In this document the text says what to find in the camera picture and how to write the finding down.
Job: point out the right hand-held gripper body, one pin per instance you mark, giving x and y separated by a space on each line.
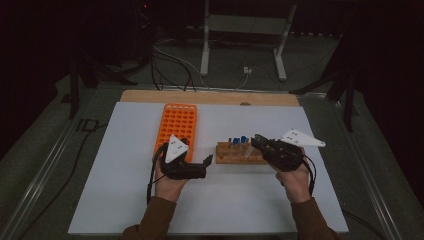
283 156

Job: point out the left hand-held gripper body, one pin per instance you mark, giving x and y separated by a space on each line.
175 150

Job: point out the clear test tube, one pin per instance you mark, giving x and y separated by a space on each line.
249 152

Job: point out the orange test tube rack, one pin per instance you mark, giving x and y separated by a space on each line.
180 120

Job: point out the wooden test tube rack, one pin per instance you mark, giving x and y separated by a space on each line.
230 156

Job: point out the person's right hand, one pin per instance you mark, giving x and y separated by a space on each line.
296 185

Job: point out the person's left hand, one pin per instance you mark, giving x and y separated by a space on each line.
166 188

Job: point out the white board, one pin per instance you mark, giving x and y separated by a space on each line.
233 206

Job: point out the white plug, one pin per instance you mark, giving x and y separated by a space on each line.
247 70

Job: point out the black tripod stand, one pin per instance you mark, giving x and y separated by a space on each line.
349 100
74 90

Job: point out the grey metal stand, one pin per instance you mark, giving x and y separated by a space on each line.
246 25

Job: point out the dark equipment with red light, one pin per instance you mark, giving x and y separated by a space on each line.
145 20

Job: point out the metal floor rail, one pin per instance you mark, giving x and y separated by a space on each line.
50 160
366 173

